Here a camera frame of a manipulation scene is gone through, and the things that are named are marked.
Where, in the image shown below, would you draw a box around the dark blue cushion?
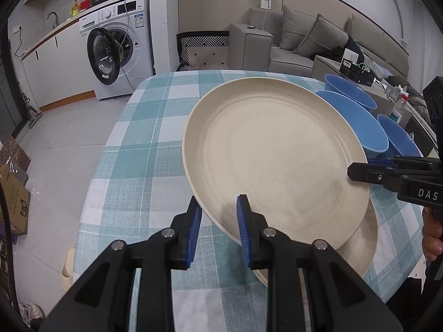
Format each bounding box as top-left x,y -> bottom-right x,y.
344,36 -> 364,61

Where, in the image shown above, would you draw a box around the black white patterned cushion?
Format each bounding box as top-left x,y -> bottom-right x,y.
176,31 -> 231,73

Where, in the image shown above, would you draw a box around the grey sneaker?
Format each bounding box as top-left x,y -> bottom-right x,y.
19,302 -> 46,323

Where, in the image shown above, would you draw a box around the white kitchen counter cabinets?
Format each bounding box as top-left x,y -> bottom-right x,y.
7,17 -> 96,112

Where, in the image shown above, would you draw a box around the teal checked tablecloth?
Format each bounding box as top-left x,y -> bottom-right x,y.
73,70 -> 437,332

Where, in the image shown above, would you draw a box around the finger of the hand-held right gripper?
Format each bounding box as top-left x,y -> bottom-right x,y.
347,161 -> 404,191
366,155 -> 441,168

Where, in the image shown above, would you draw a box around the black cardboard box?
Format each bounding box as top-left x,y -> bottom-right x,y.
339,60 -> 376,87

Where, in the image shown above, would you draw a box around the blue bowl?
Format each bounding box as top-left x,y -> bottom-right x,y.
324,74 -> 378,112
377,114 -> 423,158
315,90 -> 390,160

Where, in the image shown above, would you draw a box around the white washing machine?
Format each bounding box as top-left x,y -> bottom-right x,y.
79,0 -> 155,101

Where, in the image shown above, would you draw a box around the grey sofa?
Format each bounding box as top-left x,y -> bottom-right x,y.
229,4 -> 431,87

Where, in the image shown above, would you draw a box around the stick vacuum cleaner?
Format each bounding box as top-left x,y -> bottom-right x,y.
21,92 -> 44,129

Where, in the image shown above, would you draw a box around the cream waste bin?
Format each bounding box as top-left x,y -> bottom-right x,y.
61,247 -> 75,286

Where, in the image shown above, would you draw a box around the cream round plate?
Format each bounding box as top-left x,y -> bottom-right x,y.
252,194 -> 378,288
182,77 -> 371,246

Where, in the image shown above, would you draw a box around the brown cardboard box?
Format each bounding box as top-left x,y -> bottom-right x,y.
0,164 -> 32,235

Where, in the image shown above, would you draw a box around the clear water bottle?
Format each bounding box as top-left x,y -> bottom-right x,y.
389,92 -> 409,125

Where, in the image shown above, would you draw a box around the black glass door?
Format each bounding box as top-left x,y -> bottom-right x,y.
0,41 -> 28,139

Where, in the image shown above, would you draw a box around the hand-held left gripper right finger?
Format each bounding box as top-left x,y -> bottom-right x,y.
236,194 -> 406,332

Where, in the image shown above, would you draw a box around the person's right hand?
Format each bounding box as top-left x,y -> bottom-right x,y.
421,210 -> 443,260

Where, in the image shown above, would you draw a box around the patterned cardboard box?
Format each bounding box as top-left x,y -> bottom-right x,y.
0,135 -> 32,177

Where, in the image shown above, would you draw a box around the grey sofa cushion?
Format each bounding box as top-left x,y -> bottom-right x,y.
279,4 -> 318,53
294,14 -> 350,59

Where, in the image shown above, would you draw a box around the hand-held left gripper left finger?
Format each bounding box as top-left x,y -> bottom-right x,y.
39,196 -> 204,332

